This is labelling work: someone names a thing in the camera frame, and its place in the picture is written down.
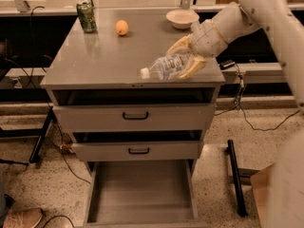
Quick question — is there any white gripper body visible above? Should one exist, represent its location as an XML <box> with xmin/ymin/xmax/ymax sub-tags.
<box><xmin>191</xmin><ymin>19</ymin><xmax>228</xmax><ymax>57</ymax></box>

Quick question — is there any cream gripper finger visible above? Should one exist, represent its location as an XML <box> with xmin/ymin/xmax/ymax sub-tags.
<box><xmin>166</xmin><ymin>33</ymin><xmax>193</xmax><ymax>55</ymax></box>
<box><xmin>179</xmin><ymin>54</ymin><xmax>208</xmax><ymax>79</ymax></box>

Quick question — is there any clear plastic water bottle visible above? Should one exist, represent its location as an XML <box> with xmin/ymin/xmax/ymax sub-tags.
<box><xmin>141</xmin><ymin>54</ymin><xmax>190</xmax><ymax>81</ymax></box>

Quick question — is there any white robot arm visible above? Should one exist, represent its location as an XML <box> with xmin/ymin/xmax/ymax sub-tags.
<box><xmin>167</xmin><ymin>0</ymin><xmax>304</xmax><ymax>228</ymax></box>

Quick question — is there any grey middle drawer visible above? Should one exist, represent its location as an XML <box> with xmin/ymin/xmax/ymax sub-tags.
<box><xmin>72</xmin><ymin>130</ymin><xmax>203</xmax><ymax>162</ymax></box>

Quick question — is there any grey drawer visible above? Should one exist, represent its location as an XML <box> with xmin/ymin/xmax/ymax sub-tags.
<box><xmin>83</xmin><ymin>160</ymin><xmax>207</xmax><ymax>228</ymax></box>
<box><xmin>51</xmin><ymin>88</ymin><xmax>217</xmax><ymax>133</ymax></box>
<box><xmin>72</xmin><ymin>130</ymin><xmax>203</xmax><ymax>162</ymax></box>

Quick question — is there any grey drawer cabinet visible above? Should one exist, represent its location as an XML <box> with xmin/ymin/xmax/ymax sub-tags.
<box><xmin>39</xmin><ymin>7</ymin><xmax>226</xmax><ymax>228</ymax></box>

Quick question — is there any grey top drawer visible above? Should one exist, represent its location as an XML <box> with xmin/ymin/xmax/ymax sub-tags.
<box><xmin>51</xmin><ymin>88</ymin><xmax>217</xmax><ymax>133</ymax></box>

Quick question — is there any grey bottom drawer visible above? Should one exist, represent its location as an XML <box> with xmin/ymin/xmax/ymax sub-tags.
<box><xmin>83</xmin><ymin>160</ymin><xmax>207</xmax><ymax>228</ymax></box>

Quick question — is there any white bowl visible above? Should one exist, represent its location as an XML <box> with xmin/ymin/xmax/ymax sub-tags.
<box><xmin>166</xmin><ymin>9</ymin><xmax>200</xmax><ymax>29</ymax></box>

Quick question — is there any black power adapter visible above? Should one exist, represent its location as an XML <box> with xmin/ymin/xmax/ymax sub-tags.
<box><xmin>219</xmin><ymin>60</ymin><xmax>236</xmax><ymax>70</ymax></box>

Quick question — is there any orange fruit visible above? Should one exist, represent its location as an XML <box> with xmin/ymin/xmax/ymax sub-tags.
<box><xmin>115</xmin><ymin>20</ymin><xmax>129</xmax><ymax>36</ymax></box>

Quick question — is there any green soda can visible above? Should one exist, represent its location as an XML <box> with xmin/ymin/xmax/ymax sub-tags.
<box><xmin>76</xmin><ymin>0</ymin><xmax>97</xmax><ymax>33</ymax></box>

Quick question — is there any cardboard box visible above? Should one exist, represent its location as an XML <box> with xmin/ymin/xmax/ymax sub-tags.
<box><xmin>250</xmin><ymin>165</ymin><xmax>273</xmax><ymax>228</ymax></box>

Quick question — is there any black table leg right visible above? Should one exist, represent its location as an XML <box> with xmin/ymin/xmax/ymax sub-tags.
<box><xmin>226</xmin><ymin>140</ymin><xmax>248</xmax><ymax>218</ymax></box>

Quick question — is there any black table leg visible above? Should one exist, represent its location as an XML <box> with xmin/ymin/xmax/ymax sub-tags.
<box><xmin>28</xmin><ymin>108</ymin><xmax>53</xmax><ymax>163</ymax></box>
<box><xmin>226</xmin><ymin>140</ymin><xmax>248</xmax><ymax>218</ymax></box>

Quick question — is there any black table leg left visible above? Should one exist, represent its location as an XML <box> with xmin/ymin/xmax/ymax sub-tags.
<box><xmin>28</xmin><ymin>108</ymin><xmax>53</xmax><ymax>163</ymax></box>

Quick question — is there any brown shoe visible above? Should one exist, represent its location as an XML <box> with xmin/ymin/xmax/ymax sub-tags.
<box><xmin>2</xmin><ymin>208</ymin><xmax>43</xmax><ymax>228</ymax></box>

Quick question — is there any black cable on floor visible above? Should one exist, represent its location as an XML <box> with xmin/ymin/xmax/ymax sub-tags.
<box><xmin>214</xmin><ymin>102</ymin><xmax>302</xmax><ymax>133</ymax></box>

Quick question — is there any black drawer handle top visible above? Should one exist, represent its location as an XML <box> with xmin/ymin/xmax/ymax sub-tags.
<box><xmin>122</xmin><ymin>112</ymin><xmax>149</xmax><ymax>121</ymax></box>

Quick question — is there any black drawer handle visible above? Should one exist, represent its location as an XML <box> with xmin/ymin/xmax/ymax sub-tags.
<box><xmin>122</xmin><ymin>112</ymin><xmax>149</xmax><ymax>121</ymax></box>
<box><xmin>128</xmin><ymin>147</ymin><xmax>150</xmax><ymax>155</ymax></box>

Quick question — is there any black drawer handle middle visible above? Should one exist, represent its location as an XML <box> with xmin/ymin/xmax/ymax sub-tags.
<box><xmin>128</xmin><ymin>147</ymin><xmax>150</xmax><ymax>155</ymax></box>

